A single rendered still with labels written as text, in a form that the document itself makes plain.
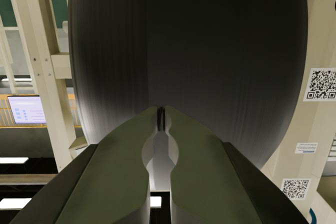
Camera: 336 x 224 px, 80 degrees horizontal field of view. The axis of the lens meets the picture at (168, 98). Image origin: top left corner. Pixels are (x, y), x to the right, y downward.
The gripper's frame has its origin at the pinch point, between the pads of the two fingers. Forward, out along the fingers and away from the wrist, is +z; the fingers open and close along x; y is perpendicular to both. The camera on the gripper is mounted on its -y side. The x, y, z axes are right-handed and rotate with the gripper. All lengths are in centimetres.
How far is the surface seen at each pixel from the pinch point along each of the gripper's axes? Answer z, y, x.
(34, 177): 346, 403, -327
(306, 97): 27.6, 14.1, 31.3
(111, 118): 8.4, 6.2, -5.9
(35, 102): 307, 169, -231
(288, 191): 24, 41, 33
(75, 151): 62, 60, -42
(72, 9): 14.7, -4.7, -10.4
